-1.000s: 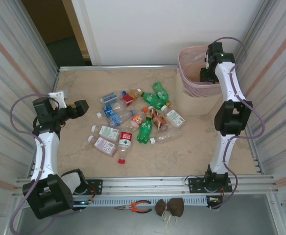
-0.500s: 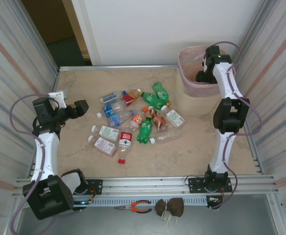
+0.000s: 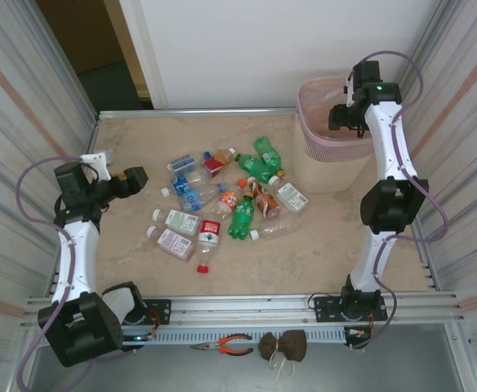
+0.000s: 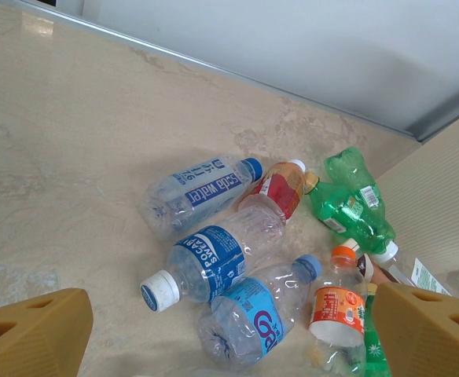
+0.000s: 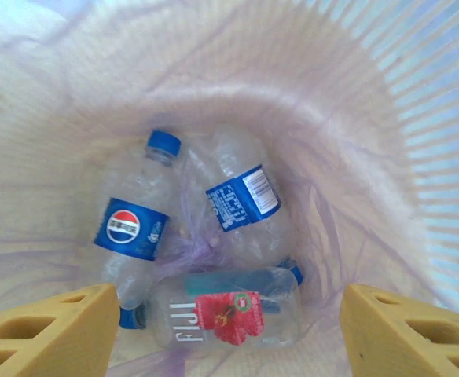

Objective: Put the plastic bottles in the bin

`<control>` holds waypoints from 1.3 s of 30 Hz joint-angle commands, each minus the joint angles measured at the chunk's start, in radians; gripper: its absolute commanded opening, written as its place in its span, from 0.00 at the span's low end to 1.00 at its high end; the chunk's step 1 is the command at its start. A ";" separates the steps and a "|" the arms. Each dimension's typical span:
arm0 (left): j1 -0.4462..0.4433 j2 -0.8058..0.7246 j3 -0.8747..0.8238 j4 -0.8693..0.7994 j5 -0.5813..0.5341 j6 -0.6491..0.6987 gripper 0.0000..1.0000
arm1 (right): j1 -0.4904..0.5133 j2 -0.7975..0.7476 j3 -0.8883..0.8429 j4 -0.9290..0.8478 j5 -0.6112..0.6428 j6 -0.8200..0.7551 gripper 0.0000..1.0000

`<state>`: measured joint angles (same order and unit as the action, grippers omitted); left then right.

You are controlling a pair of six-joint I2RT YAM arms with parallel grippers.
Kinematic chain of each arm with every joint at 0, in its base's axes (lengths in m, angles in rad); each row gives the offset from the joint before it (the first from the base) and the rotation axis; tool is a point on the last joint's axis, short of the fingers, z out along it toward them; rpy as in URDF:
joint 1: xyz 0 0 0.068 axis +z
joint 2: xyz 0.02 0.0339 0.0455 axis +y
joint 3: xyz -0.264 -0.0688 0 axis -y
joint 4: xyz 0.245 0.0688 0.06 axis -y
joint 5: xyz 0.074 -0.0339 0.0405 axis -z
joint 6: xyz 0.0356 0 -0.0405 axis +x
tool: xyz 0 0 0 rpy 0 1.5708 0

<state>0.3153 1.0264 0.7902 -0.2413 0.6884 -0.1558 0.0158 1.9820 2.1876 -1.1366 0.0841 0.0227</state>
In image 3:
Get blue label bottle white cap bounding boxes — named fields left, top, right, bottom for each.
left=159, top=170, right=212, bottom=199

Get blue white label water bottle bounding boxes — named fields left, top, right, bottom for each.
left=165, top=150, right=215, bottom=173

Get clear square bottle green label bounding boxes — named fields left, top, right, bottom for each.
left=151, top=208, right=201, bottom=237
left=268, top=176, right=310, bottom=214

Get square bottle pink liquid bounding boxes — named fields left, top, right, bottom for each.
left=145, top=225, right=197, bottom=263

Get red label amber tea bottle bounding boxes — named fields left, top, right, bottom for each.
left=201, top=147, right=239, bottom=180

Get green Sprite bottle yellow cap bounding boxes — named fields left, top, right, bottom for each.
left=253, top=137, right=286, bottom=178
left=231, top=151, right=274, bottom=184

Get large green soda bottle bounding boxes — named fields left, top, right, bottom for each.
left=227, top=194, right=256, bottom=241

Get brown swirl label bottle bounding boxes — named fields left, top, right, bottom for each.
left=245, top=176, right=283, bottom=220

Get clear unlabelled bottle white cap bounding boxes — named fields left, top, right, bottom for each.
left=248, top=217, right=305, bottom=242

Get pink waste basket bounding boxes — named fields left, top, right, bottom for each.
left=292, top=75, right=377, bottom=194

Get brown wooden door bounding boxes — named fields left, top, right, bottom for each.
left=35, top=0, right=149, bottom=111

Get grey metal shelf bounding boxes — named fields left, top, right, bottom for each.
left=7, top=324, right=477, bottom=392

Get brown cloth pouch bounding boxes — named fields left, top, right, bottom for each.
left=257, top=329, right=308, bottom=363

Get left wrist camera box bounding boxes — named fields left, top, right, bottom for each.
left=79, top=148, right=114, bottom=181

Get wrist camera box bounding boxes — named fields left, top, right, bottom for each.
left=79, top=148, right=114, bottom=181
left=343, top=68, right=357, bottom=108

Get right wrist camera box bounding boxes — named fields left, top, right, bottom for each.
left=343, top=68, right=357, bottom=108

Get aluminium back rail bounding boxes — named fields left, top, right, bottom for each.
left=96, top=106, right=301, bottom=120

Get white door frame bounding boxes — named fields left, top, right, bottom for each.
left=102, top=0, right=170, bottom=110

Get white slotted cable duct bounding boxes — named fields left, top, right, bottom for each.
left=122, top=327, right=348, bottom=345

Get aluminium front rail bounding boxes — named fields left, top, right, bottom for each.
left=25, top=290, right=464, bottom=327

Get aluminium right side rail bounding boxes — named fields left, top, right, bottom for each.
left=409, top=226, right=440, bottom=292

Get orange handled pliers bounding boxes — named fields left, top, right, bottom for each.
left=189, top=333, right=254, bottom=356

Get beige elastic cord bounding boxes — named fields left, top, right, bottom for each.
left=268, top=351, right=297, bottom=381

